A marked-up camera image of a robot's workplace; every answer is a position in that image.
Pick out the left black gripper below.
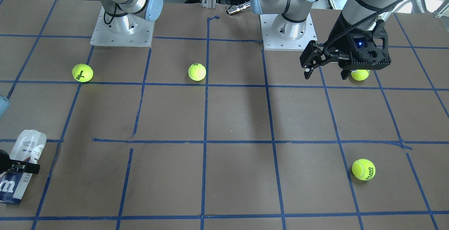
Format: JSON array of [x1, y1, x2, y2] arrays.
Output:
[[300, 13, 377, 80]]

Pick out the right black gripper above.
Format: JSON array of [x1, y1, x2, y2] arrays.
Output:
[[0, 150, 40, 174]]

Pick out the Wilson tennis ball can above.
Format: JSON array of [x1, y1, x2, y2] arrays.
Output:
[[0, 130, 47, 204]]

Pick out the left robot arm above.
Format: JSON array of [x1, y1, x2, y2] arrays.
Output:
[[249, 0, 405, 80]]

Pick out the tennis ball front corner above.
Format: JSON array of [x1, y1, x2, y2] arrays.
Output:
[[350, 70, 370, 81]]

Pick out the tennis ball Wilson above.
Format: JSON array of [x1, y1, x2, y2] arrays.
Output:
[[72, 64, 94, 83]]

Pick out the tennis ball near left gripper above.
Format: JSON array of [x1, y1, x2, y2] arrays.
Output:
[[351, 159, 376, 181]]

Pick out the tennis ball Roland Garros centre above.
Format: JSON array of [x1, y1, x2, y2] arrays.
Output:
[[188, 63, 207, 81]]

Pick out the silver cylinder connector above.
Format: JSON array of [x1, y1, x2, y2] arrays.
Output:
[[226, 1, 251, 15]]

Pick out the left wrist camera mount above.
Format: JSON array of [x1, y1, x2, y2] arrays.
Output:
[[340, 19, 391, 70]]

